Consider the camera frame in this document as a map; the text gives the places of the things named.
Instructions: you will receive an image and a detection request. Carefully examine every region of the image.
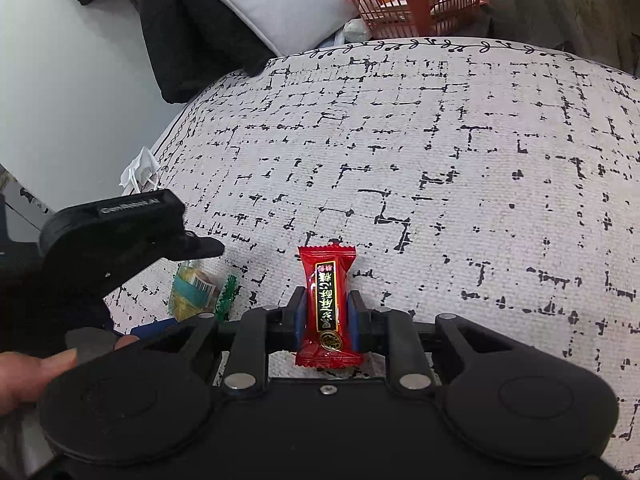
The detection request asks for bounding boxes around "green yellow cookie packet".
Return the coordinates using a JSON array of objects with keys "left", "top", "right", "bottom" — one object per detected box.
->
[{"left": 168, "top": 260, "right": 239, "bottom": 323}]

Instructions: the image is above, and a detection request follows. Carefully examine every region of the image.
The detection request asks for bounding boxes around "person's left hand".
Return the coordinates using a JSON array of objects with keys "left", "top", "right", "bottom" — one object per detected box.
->
[{"left": 1, "top": 335, "right": 139, "bottom": 418}]

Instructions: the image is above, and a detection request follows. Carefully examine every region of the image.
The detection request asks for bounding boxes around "white black patterned blanket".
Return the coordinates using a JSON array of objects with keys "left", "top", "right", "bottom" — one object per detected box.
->
[{"left": 104, "top": 37, "right": 640, "bottom": 476}]

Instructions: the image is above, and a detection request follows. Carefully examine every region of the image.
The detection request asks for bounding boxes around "red candy bar packet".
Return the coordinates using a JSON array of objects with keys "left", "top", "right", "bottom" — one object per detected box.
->
[{"left": 295, "top": 244, "right": 363, "bottom": 370}]

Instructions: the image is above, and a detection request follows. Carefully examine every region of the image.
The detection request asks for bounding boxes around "black jacket on chair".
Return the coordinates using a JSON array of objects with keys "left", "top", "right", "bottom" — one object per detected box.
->
[{"left": 137, "top": 0, "right": 274, "bottom": 104}]

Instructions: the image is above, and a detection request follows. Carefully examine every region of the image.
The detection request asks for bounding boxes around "red plastic basket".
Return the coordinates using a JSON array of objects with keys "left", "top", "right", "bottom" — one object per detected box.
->
[{"left": 346, "top": 0, "right": 480, "bottom": 39}]

